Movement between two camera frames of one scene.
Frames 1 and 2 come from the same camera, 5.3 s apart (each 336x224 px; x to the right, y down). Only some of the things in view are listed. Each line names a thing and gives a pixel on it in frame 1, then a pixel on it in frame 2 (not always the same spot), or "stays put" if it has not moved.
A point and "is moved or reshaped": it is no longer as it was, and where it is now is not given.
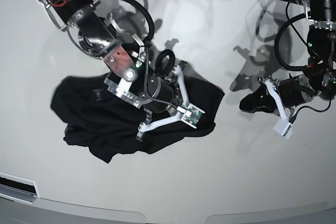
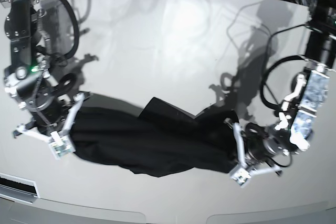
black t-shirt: (104, 123) is moved or reshaped
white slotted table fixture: (18, 189) stays put
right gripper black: (294, 91) -> (263, 144)
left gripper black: (161, 94) -> (47, 104)
